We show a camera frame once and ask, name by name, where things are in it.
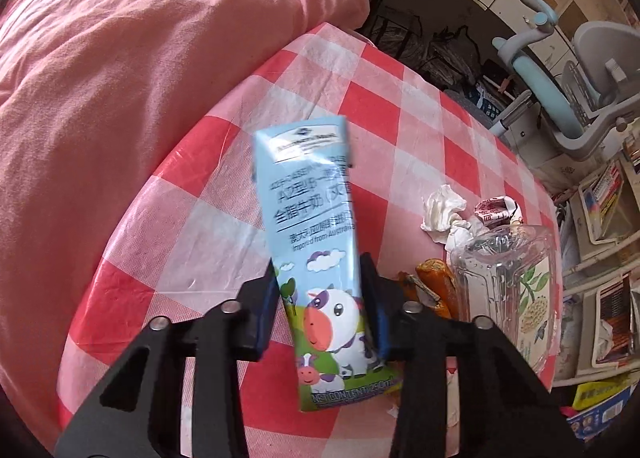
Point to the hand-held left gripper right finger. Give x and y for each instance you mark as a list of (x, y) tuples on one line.
[(380, 333)]

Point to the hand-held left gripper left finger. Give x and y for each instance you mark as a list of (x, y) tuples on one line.
[(265, 310)]

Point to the blue cow print milk carton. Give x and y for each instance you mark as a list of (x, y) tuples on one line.
[(310, 198)]

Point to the red white snack bag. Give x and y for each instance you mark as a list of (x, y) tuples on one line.
[(492, 212)]

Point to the clear plastic bottle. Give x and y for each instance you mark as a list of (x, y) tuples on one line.
[(500, 278)]

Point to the large cream book cart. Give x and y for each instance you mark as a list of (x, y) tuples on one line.
[(590, 328)]

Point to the small cream book cart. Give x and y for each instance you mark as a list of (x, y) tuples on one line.
[(587, 238)]

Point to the red white checked tablecloth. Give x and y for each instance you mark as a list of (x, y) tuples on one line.
[(390, 103)]

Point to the pink blanket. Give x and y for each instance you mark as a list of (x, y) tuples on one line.
[(125, 63)]

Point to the plastic storage bags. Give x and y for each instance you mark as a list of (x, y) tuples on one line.
[(440, 53)]

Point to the grey blue desk chair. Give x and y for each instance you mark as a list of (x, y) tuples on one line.
[(595, 53)]

